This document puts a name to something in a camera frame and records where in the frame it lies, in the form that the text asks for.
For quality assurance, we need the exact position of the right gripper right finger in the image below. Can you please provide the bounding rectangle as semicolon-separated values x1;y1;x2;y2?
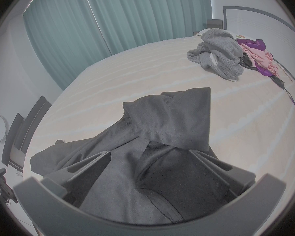
187;149;256;204

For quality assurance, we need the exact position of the black chest of drawers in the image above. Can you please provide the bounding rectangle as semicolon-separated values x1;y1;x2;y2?
2;96;52;172

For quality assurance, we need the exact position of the pile of clothes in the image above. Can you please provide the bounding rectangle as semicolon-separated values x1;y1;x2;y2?
236;38;295;126

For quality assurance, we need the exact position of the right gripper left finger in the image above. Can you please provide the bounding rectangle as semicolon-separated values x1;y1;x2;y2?
40;150;112;207

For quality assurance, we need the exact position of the black T-shirt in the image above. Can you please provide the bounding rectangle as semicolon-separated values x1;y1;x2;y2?
29;87;230;225

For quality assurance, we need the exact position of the white printed pillow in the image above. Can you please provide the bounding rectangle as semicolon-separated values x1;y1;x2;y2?
194;29;247;41

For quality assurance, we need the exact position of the grey garment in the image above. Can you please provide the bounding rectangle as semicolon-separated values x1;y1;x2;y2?
187;28;244;82

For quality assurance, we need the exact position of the bed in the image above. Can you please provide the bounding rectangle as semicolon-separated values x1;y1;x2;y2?
22;6;295;196

